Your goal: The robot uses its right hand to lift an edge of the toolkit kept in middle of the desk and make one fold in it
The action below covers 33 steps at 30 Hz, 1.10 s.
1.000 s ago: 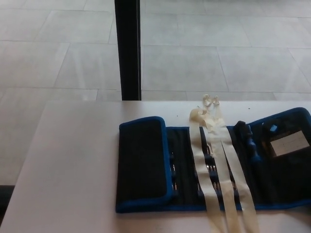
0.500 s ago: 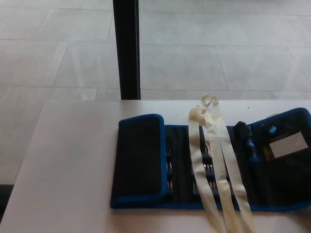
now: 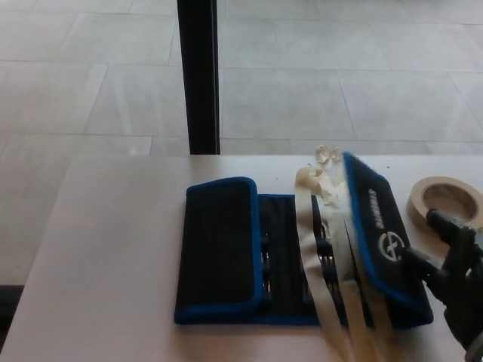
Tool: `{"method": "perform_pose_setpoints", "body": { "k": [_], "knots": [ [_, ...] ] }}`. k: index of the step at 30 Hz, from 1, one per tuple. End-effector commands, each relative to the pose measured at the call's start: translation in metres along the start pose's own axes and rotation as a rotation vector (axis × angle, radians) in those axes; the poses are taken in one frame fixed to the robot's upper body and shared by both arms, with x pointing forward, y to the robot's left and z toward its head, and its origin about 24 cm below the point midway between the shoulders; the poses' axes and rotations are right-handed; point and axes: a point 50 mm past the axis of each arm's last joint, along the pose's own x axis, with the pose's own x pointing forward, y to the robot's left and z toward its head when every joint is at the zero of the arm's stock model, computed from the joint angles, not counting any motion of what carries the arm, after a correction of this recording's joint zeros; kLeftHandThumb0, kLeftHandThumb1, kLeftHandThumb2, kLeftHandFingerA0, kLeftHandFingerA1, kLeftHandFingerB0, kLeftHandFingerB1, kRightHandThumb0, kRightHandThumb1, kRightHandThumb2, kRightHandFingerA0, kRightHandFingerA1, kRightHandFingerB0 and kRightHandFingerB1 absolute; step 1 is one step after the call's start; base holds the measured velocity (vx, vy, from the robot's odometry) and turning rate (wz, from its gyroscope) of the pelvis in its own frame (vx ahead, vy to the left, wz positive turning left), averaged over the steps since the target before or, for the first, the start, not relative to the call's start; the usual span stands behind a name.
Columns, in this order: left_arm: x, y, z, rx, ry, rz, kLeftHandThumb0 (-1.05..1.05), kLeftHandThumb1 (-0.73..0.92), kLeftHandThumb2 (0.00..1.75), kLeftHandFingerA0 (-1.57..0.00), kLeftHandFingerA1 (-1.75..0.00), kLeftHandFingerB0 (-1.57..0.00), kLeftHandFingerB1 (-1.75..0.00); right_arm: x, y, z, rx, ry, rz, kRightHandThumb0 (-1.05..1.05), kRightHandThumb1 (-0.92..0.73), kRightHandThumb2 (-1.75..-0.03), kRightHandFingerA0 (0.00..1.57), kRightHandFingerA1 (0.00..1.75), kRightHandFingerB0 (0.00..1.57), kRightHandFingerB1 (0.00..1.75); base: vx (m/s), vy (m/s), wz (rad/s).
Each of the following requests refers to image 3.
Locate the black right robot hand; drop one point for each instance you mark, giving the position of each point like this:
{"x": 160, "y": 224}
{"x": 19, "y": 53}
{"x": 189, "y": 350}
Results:
{"x": 462, "y": 264}

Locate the black vertical post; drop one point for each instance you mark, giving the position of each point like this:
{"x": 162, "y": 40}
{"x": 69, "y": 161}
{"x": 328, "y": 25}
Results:
{"x": 199, "y": 75}

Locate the beige masking tape roll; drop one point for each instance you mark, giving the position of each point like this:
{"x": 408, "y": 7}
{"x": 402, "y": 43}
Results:
{"x": 419, "y": 203}

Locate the black blue-trimmed toolkit pouch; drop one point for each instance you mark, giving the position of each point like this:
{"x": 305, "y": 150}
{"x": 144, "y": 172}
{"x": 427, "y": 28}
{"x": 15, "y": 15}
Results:
{"x": 219, "y": 241}

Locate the narrow beige masking tape strip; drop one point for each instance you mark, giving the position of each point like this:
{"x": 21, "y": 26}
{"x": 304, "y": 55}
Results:
{"x": 337, "y": 234}

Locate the long beige masking tape strip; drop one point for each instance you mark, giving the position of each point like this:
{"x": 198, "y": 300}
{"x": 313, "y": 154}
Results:
{"x": 381, "y": 332}

